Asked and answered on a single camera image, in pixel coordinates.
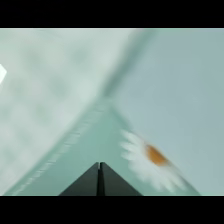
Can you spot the grey-blue T-shirt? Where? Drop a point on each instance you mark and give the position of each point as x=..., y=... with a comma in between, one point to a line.
x=186, y=83

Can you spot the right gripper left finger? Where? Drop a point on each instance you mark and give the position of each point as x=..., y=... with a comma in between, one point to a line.
x=87, y=183

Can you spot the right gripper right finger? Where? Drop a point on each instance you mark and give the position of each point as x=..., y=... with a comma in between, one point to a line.
x=113, y=183

